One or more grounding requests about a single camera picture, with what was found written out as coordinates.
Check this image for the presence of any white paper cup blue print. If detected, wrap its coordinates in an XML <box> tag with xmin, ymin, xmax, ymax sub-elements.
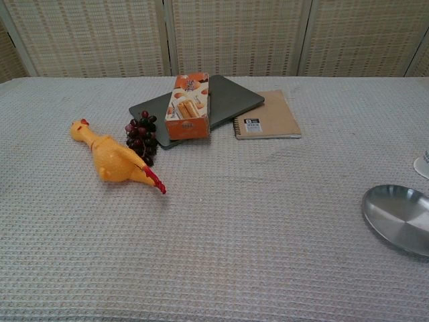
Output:
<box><xmin>413</xmin><ymin>149</ymin><xmax>429</xmax><ymax>178</ymax></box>

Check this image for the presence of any silver metal plate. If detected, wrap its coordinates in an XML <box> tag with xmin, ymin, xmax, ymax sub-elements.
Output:
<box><xmin>361</xmin><ymin>184</ymin><xmax>429</xmax><ymax>258</ymax></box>

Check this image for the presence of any grey waffle weave tablecloth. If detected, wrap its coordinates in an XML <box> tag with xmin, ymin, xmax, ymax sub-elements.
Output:
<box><xmin>0</xmin><ymin>75</ymin><xmax>429</xmax><ymax>322</ymax></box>

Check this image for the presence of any orange egg roll box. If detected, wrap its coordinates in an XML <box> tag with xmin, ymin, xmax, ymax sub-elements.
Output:
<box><xmin>164</xmin><ymin>72</ymin><xmax>211</xmax><ymax>141</ymax></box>

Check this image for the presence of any dark grey closed laptop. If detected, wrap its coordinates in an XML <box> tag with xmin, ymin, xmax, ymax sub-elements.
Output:
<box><xmin>128</xmin><ymin>74</ymin><xmax>265</xmax><ymax>150</ymax></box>

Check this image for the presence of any brown spiral notebook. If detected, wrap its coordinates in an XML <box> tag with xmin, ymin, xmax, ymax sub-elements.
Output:
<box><xmin>233</xmin><ymin>89</ymin><xmax>302</xmax><ymax>140</ymax></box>

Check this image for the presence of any dark red grape bunch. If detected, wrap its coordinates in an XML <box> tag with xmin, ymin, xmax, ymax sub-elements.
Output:
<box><xmin>125</xmin><ymin>110</ymin><xmax>159</xmax><ymax>168</ymax></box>

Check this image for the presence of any yellow rubber chicken toy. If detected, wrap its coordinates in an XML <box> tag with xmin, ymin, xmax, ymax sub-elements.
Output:
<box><xmin>69</xmin><ymin>118</ymin><xmax>168</xmax><ymax>195</ymax></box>

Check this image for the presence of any woven bamboo folding screen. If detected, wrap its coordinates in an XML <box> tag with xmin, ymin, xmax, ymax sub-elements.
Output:
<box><xmin>0</xmin><ymin>0</ymin><xmax>429</xmax><ymax>84</ymax></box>

